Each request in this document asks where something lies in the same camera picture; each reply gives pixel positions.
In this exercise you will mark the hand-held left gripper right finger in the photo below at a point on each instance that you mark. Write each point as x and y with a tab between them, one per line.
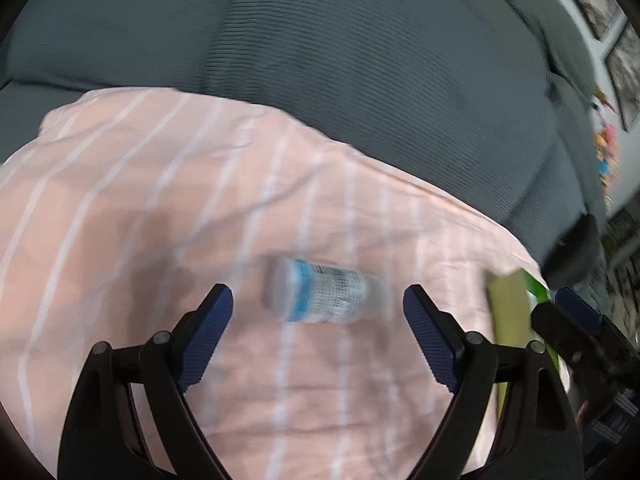
430	335

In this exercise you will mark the black cushion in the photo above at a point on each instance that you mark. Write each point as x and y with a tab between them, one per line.
580	245

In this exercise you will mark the green cardboard box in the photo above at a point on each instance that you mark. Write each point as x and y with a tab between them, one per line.
510	310

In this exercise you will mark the pile of plush toys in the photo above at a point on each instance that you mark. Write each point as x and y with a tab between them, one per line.
606	150

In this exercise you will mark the pink striped blanket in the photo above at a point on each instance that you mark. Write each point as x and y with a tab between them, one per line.
150	210

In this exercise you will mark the white bottle with blue label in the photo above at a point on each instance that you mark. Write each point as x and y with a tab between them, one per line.
325	290

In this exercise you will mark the grey sofa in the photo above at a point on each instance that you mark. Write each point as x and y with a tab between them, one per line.
350	60

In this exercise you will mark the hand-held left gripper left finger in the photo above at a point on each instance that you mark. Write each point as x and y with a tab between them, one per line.
210	330

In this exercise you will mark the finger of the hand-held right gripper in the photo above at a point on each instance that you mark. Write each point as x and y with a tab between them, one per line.
557	330
580	310

